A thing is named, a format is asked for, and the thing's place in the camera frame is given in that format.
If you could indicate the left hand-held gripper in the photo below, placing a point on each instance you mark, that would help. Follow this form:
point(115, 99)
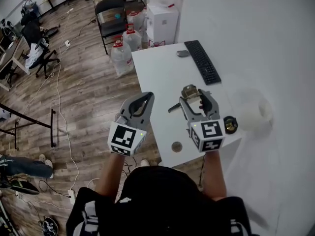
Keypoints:
point(125, 138)

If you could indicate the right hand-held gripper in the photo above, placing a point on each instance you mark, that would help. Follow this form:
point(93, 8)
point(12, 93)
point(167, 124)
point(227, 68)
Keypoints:
point(209, 134)

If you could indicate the person's right forearm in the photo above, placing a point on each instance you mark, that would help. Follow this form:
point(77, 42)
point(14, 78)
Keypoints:
point(213, 176)

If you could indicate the person's left forearm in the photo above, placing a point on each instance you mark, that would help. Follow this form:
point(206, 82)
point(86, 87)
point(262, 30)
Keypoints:
point(110, 178)

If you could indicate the black brass round object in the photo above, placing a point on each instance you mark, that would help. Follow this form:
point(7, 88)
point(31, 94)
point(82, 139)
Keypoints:
point(231, 126)

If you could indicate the black keyboard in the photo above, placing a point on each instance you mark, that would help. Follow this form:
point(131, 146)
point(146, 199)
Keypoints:
point(203, 61)

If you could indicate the water jugs with red caps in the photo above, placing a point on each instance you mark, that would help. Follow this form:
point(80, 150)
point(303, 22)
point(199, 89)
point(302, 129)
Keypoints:
point(121, 58)

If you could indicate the grey computer mouse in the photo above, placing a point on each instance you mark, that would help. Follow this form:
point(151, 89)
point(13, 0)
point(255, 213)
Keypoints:
point(182, 53)

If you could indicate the black folding chair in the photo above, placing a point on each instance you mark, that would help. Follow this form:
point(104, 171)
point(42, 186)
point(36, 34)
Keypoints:
point(112, 26)

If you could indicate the white cardboard box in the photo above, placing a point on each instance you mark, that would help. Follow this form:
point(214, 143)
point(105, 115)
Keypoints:
point(162, 23)

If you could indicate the person's black printed shirt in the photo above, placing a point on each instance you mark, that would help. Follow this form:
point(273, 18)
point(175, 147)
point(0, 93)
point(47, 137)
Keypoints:
point(160, 200)

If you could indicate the small teal object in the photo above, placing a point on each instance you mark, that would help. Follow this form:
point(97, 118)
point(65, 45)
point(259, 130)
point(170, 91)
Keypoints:
point(118, 16)

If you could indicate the small white power adapter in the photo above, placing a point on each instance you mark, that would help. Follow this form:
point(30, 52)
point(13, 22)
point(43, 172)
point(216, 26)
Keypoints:
point(67, 43)

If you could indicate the black elongated floor object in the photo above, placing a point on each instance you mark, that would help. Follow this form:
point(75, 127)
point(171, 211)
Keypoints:
point(53, 30)

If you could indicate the white cloth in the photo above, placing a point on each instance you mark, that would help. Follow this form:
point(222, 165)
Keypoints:
point(33, 56)

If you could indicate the dark-top desk white legs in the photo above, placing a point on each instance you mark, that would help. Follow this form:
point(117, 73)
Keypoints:
point(11, 60)

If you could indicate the black green curved object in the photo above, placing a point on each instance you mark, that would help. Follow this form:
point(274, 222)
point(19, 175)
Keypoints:
point(22, 187)

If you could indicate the black white printed bag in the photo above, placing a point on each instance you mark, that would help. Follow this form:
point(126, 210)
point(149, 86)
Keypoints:
point(49, 226)

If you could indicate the black metal stand frame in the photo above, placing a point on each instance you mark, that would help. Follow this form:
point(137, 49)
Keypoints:
point(52, 126)

